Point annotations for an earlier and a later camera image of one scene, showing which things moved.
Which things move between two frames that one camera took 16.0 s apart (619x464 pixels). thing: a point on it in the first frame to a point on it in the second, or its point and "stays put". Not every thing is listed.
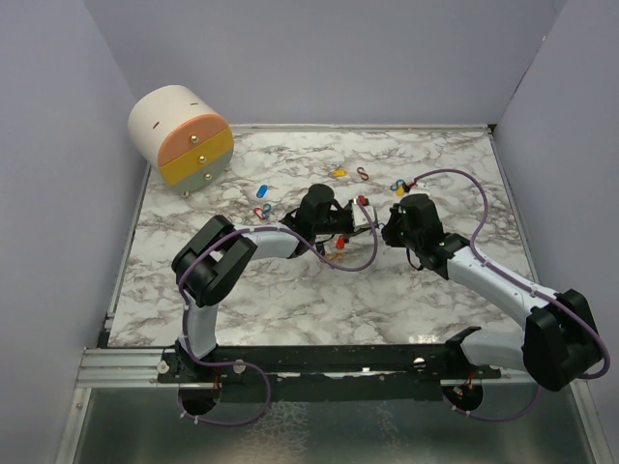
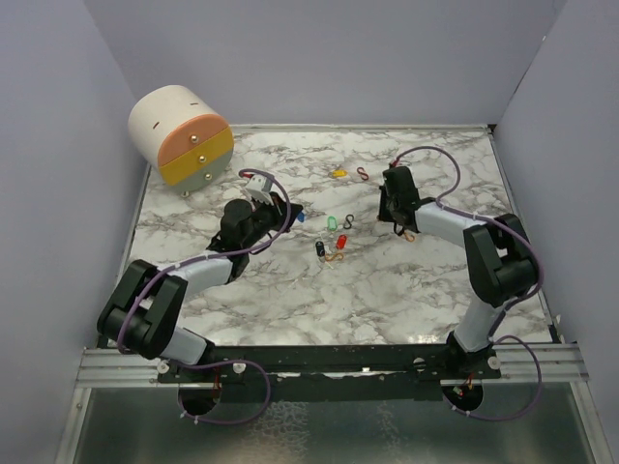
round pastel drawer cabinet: x=178 y=132 stays put
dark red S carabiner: x=361 y=167 stays put
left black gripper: x=349 y=206 to x=278 y=210
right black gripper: x=389 y=229 to x=383 y=215
